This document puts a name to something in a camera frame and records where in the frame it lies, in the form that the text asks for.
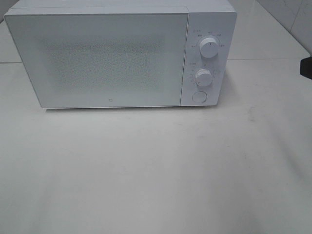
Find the white microwave knob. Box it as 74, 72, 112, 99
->
198, 35, 220, 59
195, 69, 213, 87

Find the white microwave oven body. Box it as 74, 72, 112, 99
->
4, 0, 237, 108

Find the round white door release button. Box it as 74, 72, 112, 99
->
192, 91, 207, 103

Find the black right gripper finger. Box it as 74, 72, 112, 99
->
299, 57, 312, 79

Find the white microwave door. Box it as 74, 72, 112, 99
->
5, 14, 188, 109

